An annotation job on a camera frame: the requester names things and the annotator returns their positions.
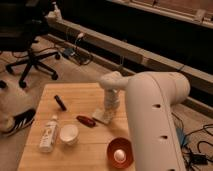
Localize blue power strip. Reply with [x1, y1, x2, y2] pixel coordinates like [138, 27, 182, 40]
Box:
[62, 48, 75, 58]

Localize person leg beige trousers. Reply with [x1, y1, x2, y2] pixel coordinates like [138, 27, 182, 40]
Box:
[0, 88, 31, 133]

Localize white egg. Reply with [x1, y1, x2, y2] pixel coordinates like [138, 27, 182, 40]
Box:
[114, 149, 126, 163]

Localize black white sneaker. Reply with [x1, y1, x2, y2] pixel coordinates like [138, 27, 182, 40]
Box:
[3, 108, 36, 136]

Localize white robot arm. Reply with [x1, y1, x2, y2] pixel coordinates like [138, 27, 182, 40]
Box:
[99, 71, 190, 171]

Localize black office chair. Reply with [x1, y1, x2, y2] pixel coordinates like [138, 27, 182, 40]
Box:
[0, 0, 60, 88]

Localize red bowl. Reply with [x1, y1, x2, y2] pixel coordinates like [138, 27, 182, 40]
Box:
[107, 137, 134, 169]

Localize red oblong object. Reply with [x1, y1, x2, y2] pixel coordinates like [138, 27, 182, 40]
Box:
[76, 116, 96, 127]

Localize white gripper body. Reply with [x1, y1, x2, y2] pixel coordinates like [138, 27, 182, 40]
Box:
[104, 89, 120, 110]

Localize black floor cables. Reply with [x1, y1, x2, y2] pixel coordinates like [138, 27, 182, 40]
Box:
[171, 111, 213, 171]

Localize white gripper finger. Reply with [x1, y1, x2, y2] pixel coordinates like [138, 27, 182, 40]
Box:
[110, 110, 117, 118]
[103, 110, 110, 122]

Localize white sponge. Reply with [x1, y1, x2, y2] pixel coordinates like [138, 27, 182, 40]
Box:
[92, 109, 113, 124]

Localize white cup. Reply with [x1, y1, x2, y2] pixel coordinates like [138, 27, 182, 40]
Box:
[59, 124, 79, 145]

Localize blue box on floor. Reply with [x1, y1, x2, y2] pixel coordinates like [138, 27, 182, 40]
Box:
[176, 127, 189, 146]

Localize clear plastic bottle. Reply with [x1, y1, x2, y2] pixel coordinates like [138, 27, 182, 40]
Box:
[39, 115, 58, 153]

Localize black marker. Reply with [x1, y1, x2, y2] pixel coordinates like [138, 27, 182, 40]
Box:
[54, 95, 67, 111]

